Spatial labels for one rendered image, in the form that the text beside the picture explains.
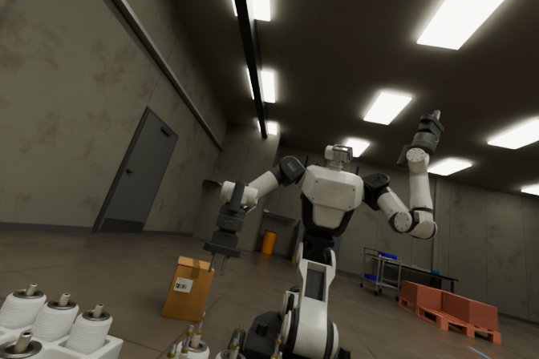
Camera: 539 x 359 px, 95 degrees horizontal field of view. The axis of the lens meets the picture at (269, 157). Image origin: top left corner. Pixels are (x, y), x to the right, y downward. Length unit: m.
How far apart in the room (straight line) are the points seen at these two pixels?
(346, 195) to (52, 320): 1.08
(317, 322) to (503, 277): 10.88
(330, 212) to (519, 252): 11.22
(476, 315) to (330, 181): 3.93
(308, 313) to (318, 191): 0.47
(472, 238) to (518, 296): 2.04
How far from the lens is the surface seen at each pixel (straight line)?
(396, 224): 1.07
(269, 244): 8.68
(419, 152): 1.13
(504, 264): 11.85
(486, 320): 4.91
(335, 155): 1.19
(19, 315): 1.14
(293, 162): 1.17
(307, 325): 1.08
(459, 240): 11.08
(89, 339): 1.01
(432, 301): 5.14
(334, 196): 1.14
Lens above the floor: 0.61
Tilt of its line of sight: 17 degrees up
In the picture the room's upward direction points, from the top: 15 degrees clockwise
